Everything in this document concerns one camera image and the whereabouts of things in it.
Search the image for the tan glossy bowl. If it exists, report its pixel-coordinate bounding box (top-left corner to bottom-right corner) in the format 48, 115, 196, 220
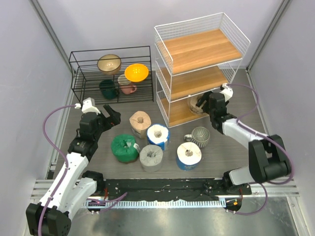
97, 54, 122, 75

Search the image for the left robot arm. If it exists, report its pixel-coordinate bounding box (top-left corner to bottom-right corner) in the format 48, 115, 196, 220
26, 98, 121, 236

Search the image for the aluminium front rail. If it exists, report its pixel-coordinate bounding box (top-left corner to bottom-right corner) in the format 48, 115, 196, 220
31, 177, 301, 209

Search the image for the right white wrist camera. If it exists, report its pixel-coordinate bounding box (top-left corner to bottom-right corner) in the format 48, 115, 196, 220
220, 83, 233, 102

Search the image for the pink mug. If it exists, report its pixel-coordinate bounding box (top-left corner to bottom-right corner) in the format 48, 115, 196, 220
118, 74, 137, 95

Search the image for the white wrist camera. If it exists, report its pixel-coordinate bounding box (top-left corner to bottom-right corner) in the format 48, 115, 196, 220
220, 83, 233, 102
74, 97, 101, 115

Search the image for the grey wrapped paper roll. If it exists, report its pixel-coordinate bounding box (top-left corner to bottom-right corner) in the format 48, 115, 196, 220
139, 145, 163, 173

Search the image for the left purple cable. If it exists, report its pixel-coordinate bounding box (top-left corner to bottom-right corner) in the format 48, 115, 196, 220
35, 104, 127, 236

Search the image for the green wrapped paper roll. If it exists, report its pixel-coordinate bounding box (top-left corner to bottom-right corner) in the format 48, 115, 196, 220
111, 134, 140, 163

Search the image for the black wire rack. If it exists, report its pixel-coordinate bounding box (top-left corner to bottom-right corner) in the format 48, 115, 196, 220
68, 46, 154, 104

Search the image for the blue paper roll with pictures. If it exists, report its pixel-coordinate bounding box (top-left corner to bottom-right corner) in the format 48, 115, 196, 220
176, 142, 202, 171

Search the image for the white wire three-tier shelf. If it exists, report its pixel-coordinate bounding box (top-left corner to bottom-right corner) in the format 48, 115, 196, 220
154, 12, 251, 128

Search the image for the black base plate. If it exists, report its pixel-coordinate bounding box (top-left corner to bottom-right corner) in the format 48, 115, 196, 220
94, 178, 252, 202

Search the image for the blue white paper roll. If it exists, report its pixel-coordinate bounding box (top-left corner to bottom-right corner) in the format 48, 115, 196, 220
147, 124, 170, 151

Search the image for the orange bowl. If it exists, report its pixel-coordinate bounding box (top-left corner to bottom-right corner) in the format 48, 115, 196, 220
124, 63, 149, 83

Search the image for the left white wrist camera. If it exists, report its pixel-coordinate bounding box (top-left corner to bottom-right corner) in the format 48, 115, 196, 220
74, 97, 101, 115

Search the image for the dark green mug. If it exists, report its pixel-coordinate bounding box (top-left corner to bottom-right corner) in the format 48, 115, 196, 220
99, 80, 119, 100

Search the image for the brown paper roll with print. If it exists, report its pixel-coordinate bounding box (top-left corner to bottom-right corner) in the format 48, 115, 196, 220
187, 94, 207, 116

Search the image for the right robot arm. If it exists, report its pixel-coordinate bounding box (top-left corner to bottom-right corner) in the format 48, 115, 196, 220
196, 91, 293, 194

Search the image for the grey ribbed mug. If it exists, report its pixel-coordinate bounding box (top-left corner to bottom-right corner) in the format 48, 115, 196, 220
184, 127, 210, 149

